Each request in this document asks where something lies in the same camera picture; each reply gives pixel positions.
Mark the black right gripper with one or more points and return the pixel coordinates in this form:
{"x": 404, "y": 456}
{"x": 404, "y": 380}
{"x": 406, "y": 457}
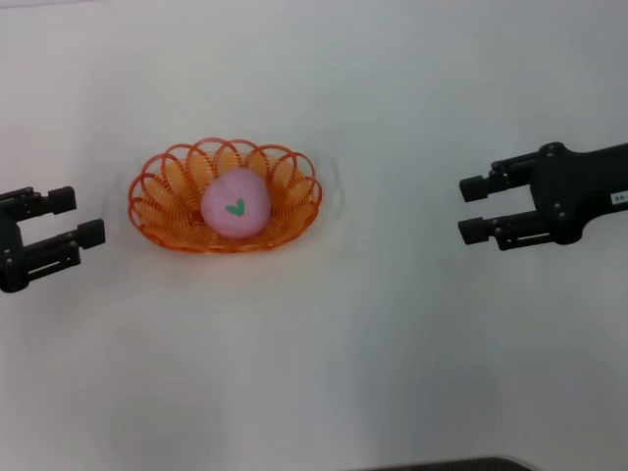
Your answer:
{"x": 574, "y": 191}

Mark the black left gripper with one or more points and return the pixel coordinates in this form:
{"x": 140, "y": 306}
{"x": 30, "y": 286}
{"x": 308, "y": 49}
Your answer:
{"x": 11, "y": 255}

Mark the dark robot torso edge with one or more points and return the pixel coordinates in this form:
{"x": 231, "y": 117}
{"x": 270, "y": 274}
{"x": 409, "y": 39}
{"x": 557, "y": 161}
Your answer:
{"x": 466, "y": 464}

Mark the orange woven plastic basket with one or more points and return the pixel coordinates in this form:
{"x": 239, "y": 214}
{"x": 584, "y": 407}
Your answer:
{"x": 162, "y": 230}

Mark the pink plush peach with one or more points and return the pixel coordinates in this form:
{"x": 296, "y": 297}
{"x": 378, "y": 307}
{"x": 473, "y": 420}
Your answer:
{"x": 235, "y": 196}

